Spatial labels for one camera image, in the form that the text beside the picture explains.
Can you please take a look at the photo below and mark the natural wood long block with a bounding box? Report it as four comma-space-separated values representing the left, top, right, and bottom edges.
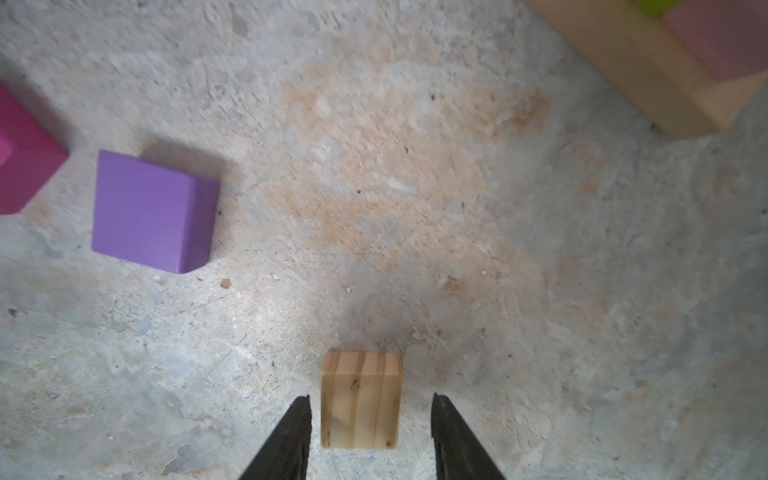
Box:
527, 0, 767, 140

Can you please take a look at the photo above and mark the small natural wood cube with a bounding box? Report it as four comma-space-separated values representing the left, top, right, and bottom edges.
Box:
320, 351, 404, 450

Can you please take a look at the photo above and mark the lime green block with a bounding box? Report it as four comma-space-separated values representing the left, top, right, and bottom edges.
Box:
631, 0, 681, 18

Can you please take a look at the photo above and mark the pink block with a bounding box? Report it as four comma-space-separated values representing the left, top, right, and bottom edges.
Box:
662, 0, 767, 81

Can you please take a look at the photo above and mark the purple cube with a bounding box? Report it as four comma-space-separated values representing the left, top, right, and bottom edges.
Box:
91, 150, 220, 274

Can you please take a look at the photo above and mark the magenta cube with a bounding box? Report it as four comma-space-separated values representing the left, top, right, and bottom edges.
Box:
1, 85, 69, 215

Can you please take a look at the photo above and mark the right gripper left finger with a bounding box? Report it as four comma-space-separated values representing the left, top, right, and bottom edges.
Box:
239, 396, 312, 480

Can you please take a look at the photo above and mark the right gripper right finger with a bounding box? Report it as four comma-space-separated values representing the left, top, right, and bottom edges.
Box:
430, 393, 505, 480

